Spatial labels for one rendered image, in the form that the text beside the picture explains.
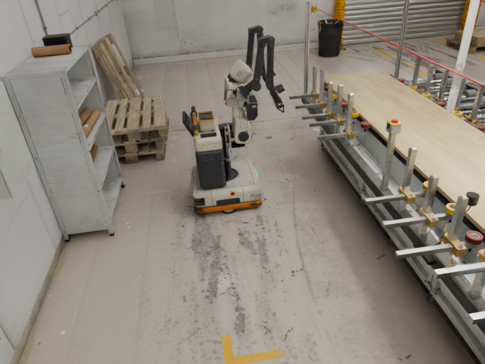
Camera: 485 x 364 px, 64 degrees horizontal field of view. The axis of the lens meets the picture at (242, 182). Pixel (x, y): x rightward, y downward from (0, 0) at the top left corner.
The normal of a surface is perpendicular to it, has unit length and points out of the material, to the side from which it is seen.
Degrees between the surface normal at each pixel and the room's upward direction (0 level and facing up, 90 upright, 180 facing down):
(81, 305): 0
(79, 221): 90
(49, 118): 90
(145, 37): 90
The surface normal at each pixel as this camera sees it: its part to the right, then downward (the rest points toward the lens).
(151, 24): 0.14, 0.51
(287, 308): -0.06, -0.85
